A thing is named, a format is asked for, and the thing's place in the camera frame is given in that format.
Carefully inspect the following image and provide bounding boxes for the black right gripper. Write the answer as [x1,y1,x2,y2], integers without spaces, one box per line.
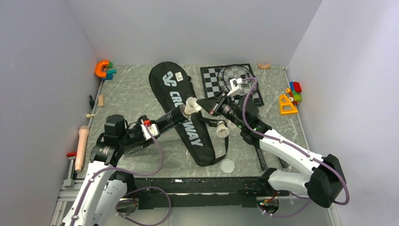
[196,90,246,129]

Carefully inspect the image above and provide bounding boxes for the white shuttlecock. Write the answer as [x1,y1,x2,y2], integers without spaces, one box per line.
[184,97,202,116]
[227,119,237,129]
[216,120,230,138]

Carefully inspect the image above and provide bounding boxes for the black shuttlecock tube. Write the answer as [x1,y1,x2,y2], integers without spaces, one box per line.
[152,104,188,134]

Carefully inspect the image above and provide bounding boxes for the white round tube lid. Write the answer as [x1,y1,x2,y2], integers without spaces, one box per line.
[220,159,235,173]

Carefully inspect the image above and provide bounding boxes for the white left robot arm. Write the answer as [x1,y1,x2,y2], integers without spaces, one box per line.
[61,114,164,226]

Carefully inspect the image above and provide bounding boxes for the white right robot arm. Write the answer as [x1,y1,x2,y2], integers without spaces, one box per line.
[194,93,350,208]

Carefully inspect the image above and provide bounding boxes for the black racket bag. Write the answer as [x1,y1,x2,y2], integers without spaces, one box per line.
[149,62,226,167]

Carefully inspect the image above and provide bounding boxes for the beige rolling pin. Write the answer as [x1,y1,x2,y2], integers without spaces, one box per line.
[75,125,89,172]

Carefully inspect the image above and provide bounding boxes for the small wooden block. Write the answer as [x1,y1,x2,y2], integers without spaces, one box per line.
[97,95,104,107]

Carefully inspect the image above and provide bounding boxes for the small black figure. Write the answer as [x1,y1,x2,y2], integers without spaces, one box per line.
[89,95,95,109]

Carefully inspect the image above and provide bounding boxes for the red clamp knob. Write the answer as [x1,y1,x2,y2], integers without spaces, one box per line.
[66,152,77,158]

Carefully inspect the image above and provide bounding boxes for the wooden arch block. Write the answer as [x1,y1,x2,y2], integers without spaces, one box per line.
[257,63,271,70]

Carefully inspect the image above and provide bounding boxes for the teal green toy blocks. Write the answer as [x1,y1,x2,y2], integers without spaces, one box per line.
[103,61,117,81]

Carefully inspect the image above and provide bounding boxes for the orange letter toy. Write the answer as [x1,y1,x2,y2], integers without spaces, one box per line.
[95,60,110,78]

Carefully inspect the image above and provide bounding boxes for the yellow triangle toy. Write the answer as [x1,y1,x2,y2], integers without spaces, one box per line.
[279,94,298,115]

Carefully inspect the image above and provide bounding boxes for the colourful brick toy stack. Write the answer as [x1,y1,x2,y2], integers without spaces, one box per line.
[285,81,302,105]

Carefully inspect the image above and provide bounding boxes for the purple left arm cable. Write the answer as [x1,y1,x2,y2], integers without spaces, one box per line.
[70,123,172,226]

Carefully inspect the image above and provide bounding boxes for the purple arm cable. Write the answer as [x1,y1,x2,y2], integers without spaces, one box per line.
[70,123,172,226]
[241,77,351,218]

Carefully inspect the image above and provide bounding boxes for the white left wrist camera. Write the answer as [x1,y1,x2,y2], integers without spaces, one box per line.
[141,120,160,140]

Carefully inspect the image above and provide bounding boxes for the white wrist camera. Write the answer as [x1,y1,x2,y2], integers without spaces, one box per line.
[227,78,243,97]
[141,120,160,140]

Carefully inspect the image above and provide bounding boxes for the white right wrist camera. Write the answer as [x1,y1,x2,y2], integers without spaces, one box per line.
[227,78,243,97]

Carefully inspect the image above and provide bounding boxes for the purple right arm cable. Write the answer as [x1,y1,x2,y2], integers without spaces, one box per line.
[241,77,351,218]

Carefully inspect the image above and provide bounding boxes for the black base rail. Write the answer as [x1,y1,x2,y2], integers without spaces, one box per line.
[122,177,288,210]

